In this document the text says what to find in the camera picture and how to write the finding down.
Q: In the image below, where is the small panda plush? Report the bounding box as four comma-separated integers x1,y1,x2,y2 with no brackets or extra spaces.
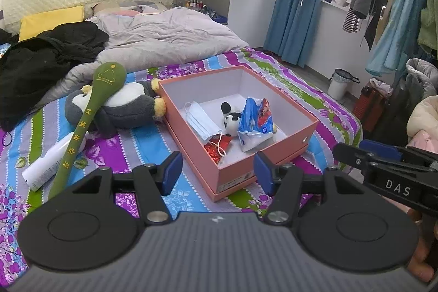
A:
220,102,241,137

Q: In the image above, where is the grey duvet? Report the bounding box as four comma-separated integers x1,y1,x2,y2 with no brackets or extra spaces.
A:
31,7,248,112

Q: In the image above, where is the light blue face mask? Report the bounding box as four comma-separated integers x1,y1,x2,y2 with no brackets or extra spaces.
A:
184,102,222,144

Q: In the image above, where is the blue plastic snack bag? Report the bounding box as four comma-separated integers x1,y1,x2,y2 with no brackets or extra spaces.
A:
238,97,277,152

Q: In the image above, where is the person right hand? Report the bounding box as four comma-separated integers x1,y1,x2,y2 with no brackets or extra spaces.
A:
407,208,437,282

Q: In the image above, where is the grey white penguin plush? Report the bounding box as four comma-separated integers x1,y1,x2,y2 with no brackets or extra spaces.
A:
65,79,166,138

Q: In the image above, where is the blue curtain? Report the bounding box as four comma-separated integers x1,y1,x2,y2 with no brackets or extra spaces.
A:
264,0,321,67

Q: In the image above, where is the red foil tea packet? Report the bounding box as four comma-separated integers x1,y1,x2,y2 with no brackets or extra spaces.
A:
204,133,232,164

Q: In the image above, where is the red suitcase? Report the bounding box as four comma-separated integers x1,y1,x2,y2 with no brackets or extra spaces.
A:
353,85,388,133

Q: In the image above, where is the white cylindrical bottle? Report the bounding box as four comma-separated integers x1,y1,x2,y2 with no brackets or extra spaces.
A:
22,132,73,192

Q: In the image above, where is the white waste bin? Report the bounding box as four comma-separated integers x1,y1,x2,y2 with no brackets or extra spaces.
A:
327,68,360,101

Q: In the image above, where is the black jacket on bed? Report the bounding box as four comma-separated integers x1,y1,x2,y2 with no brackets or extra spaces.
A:
1,21,109,131

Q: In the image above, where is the pink cardboard box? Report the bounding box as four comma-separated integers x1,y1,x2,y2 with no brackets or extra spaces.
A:
158,66,318,201

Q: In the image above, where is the yellow pillow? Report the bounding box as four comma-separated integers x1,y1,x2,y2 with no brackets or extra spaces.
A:
19,5,84,42

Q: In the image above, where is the green plush massage hammer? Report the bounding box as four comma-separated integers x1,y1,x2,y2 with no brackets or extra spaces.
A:
48,62,127,199

